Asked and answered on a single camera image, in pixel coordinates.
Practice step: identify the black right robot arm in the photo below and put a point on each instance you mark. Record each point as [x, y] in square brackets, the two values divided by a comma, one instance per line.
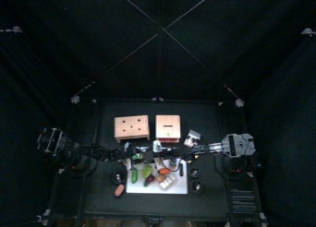
[231, 146]

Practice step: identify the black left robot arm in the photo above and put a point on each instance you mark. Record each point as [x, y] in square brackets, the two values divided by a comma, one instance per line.
[78, 149]

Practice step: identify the light green toy lettuce leaf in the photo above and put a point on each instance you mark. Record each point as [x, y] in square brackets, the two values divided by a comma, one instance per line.
[146, 170]

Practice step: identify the orange toy peach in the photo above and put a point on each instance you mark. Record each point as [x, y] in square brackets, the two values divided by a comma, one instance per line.
[164, 171]

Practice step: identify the bright green toy vegetable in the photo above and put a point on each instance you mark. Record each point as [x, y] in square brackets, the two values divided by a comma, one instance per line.
[134, 175]

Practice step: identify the purple toy eggplant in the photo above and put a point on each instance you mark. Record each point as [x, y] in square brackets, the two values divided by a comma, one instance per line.
[149, 180]

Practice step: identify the white toy rice slice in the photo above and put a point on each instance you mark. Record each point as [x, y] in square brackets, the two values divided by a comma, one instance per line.
[170, 177]

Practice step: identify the black round bowl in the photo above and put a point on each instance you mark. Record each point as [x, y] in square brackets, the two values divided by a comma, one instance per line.
[197, 186]
[118, 176]
[194, 173]

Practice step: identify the white toy knife block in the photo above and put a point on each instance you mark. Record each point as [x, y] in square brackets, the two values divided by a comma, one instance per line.
[192, 138]

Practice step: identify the wooden box with red face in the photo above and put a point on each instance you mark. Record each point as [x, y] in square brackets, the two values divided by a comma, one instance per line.
[168, 128]

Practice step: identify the wooden box with round holes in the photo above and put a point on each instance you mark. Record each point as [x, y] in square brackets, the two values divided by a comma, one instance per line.
[132, 128]

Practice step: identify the white toy sushi roll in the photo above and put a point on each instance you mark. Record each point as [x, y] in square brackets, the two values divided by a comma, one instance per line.
[165, 184]

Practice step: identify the white cutting board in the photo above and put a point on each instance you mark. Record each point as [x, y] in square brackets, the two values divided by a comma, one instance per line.
[156, 190]

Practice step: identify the salmon pink oval toy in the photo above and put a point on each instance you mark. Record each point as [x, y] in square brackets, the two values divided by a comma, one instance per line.
[119, 190]

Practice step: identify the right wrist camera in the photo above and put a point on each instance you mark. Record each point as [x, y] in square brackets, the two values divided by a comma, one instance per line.
[157, 145]

